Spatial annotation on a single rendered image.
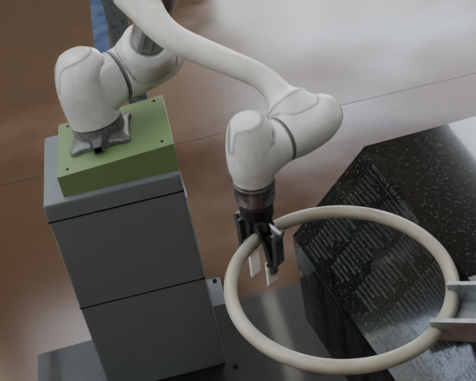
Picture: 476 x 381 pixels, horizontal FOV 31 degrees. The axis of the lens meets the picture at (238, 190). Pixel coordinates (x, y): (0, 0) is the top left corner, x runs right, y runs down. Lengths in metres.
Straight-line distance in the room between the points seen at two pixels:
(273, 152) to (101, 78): 0.84
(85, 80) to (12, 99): 2.58
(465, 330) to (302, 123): 0.53
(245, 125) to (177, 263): 1.00
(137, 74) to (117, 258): 0.56
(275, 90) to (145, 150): 0.67
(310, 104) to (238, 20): 3.49
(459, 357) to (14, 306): 2.04
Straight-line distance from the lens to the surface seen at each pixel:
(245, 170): 1.76
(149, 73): 2.49
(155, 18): 1.90
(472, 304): 1.79
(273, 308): 3.11
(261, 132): 1.73
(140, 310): 2.75
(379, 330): 2.10
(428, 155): 2.34
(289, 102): 1.83
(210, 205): 3.68
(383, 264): 2.16
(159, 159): 2.45
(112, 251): 2.60
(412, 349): 1.68
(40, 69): 5.27
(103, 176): 2.47
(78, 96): 2.47
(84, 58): 2.46
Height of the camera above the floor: 2.14
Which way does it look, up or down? 35 degrees down
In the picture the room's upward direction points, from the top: 11 degrees counter-clockwise
